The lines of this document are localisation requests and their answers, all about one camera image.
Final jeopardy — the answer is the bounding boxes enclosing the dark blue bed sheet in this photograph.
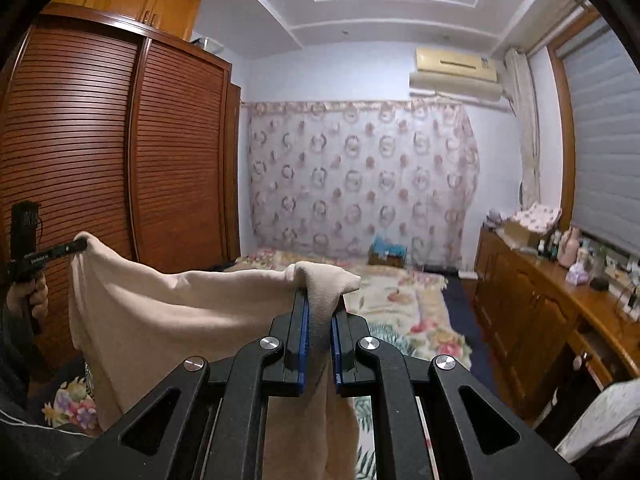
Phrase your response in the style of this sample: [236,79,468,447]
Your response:
[425,267,501,401]

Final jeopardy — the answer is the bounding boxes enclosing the person's left hand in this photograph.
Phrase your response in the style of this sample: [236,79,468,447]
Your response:
[7,279,50,322]

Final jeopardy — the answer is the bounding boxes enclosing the beige printed t-shirt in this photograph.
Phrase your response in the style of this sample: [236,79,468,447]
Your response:
[67,231,362,480]

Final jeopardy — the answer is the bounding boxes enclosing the pink thermos bottle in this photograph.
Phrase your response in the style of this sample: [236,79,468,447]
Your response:
[557,227,581,268]

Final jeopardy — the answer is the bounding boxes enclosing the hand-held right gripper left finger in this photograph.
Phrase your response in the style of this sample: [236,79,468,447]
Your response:
[97,287,313,480]

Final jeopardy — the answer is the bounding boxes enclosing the bright floral quilt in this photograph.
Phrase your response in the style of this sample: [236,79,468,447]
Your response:
[42,377,101,428]

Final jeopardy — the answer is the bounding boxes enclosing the floral blanket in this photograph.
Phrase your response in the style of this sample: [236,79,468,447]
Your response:
[222,252,473,368]

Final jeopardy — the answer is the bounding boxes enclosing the cream air conditioner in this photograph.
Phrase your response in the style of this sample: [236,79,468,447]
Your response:
[409,47,503,106]

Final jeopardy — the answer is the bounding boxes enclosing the wooden slatted wardrobe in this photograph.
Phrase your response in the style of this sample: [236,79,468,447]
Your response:
[0,2,243,361]

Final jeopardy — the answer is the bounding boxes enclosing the person's left forearm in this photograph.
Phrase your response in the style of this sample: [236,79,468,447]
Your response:
[0,305,36,411]

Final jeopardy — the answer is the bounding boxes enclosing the palm leaf print sheet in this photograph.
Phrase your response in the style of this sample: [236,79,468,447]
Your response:
[350,322,426,480]

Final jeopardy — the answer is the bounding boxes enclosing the tied floral curtain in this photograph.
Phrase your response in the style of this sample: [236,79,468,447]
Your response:
[502,47,543,211]

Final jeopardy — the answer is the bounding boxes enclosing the pink dotted cloth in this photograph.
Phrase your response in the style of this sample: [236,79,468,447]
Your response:
[512,201,563,228]

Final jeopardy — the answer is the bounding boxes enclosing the white cloth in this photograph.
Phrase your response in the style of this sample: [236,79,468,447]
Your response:
[555,377,640,463]

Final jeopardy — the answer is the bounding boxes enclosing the wooden sideboard cabinet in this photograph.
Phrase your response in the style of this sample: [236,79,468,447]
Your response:
[472,225,640,421]

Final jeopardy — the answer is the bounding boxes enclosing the grey window blind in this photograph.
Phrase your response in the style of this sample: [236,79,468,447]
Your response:
[555,22,640,271]

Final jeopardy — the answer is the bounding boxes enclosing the ring patterned sheer curtain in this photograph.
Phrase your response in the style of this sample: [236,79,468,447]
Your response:
[242,100,481,273]

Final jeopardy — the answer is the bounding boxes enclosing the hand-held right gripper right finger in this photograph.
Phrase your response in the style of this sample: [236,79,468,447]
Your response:
[330,300,583,480]

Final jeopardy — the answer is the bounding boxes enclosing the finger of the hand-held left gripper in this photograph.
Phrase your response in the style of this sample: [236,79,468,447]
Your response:
[42,239,88,259]

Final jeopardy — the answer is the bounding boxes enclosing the brown cardboard box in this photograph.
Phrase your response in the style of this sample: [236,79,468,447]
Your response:
[502,217,543,248]

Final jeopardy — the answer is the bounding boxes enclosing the clear plastic box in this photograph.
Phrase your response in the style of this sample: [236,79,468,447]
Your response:
[192,35,223,56]

